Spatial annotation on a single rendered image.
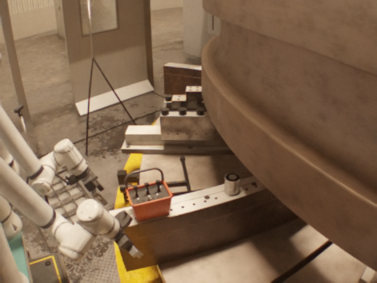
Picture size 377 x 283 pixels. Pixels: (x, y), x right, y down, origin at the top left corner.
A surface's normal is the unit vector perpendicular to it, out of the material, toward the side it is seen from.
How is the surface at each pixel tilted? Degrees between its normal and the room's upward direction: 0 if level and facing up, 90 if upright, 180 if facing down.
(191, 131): 90
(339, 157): 44
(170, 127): 90
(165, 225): 90
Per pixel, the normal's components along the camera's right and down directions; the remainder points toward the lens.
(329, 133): -0.80, -0.08
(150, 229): 0.35, 0.48
